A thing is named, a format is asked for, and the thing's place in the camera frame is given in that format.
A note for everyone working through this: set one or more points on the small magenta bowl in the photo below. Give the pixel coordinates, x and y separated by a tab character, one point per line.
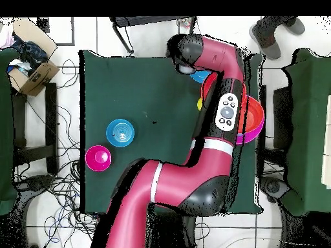
98	158

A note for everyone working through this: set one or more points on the green cloth covered table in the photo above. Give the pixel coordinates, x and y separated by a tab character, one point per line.
6	129
310	90

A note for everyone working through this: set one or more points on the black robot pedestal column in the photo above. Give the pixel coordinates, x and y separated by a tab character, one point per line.
170	230

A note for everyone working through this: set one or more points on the black stool frame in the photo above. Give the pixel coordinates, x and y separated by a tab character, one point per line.
121	21

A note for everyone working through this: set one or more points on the colourful small objects pile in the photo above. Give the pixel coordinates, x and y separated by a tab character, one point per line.
185	22

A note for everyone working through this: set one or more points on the cardboard box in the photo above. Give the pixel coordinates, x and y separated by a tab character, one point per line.
38	77

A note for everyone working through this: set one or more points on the orange-red bowl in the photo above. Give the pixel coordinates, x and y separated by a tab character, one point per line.
207	85
254	113

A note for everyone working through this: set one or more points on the dark blue cloth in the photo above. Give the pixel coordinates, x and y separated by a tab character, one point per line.
31	54

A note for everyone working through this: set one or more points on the person's foot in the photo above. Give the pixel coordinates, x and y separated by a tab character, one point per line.
296	25
267	41

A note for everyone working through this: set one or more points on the dark green tablecloth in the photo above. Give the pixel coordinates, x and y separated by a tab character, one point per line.
129	90

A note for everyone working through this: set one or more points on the black pedestal leg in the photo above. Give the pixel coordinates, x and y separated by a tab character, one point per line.
272	187
38	182

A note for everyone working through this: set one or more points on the large blue bowl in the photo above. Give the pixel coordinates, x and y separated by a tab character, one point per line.
200	76

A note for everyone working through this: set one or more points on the small blue bowl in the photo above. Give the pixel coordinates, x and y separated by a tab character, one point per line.
120	133

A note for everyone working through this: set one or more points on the large pink bowl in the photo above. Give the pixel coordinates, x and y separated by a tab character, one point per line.
250	138

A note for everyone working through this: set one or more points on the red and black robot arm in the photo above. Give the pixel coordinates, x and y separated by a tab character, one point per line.
181	180

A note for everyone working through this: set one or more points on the yellow cup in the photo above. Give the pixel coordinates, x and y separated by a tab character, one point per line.
199	104

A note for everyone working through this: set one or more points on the black bench frame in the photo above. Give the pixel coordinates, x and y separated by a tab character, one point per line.
51	116

